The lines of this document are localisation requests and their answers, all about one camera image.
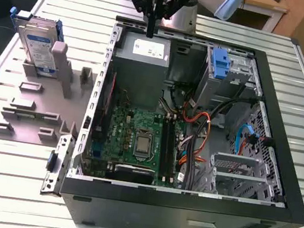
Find hard disk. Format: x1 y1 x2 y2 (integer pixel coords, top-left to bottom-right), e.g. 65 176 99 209
0 6 69 79

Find disk power wire black plug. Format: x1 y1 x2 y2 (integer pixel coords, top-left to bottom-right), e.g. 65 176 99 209
244 131 276 149

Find metal disk bay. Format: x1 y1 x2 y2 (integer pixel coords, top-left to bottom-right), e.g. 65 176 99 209
205 151 291 206

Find blue drive cage latch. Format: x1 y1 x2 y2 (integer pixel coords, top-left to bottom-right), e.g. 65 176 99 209
208 47 234 81

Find grey power supply unit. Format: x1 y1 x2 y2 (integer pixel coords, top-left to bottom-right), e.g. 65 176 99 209
106 29 174 113

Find metal optical drive cage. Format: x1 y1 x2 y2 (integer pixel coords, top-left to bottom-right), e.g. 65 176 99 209
193 43 268 119

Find wooden desk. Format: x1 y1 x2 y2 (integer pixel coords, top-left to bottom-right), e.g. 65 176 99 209
235 0 291 36

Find green motherboard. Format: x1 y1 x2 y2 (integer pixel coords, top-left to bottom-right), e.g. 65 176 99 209
78 100 197 191

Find silver CPU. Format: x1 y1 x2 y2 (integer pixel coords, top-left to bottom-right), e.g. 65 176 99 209
134 135 152 154

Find black RAM slot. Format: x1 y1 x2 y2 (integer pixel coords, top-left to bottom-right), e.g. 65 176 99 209
154 112 176 182

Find grey parts rack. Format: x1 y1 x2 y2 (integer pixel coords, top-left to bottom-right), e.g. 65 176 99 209
0 33 105 154

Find CPU socket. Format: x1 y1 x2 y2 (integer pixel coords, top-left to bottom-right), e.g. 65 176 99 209
130 127 158 163

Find black graphics card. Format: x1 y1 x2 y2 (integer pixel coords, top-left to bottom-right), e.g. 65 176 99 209
104 160 158 187

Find black open PC case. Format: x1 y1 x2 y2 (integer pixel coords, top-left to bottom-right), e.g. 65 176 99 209
35 7 304 228

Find yellow black supply wires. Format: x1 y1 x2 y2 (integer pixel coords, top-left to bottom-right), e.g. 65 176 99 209
157 96 180 116

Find orange yellow power wires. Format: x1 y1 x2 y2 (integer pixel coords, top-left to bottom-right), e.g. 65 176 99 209
174 87 218 169

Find grey panel wires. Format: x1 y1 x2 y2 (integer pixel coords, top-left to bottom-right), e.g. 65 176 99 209
178 132 195 153

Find blue SATA wire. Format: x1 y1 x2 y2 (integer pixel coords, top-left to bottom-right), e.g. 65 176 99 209
232 121 256 158

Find black cable bundle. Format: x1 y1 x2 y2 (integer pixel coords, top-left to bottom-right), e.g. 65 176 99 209
180 88 259 199

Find metal rear slot bracket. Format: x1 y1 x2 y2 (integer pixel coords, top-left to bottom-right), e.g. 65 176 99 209
39 131 77 199

